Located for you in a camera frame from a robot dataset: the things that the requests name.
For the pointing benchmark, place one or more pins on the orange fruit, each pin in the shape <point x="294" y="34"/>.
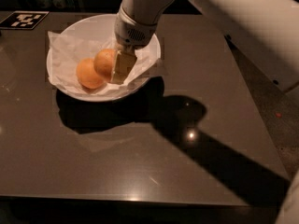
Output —
<point x="104" y="63"/>
<point x="87" y="76"/>

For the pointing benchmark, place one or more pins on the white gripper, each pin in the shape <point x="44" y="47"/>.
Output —
<point x="132" y="33"/>

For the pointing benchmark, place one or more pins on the white crumpled paper liner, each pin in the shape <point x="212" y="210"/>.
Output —
<point x="68" y="50"/>

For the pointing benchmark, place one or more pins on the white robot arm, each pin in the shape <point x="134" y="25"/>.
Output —
<point x="266" y="31"/>

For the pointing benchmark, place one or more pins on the white bowl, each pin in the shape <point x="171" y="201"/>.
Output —
<point x="87" y="28"/>

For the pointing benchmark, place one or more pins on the black white fiducial marker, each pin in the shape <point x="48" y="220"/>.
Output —
<point x="23" y="20"/>

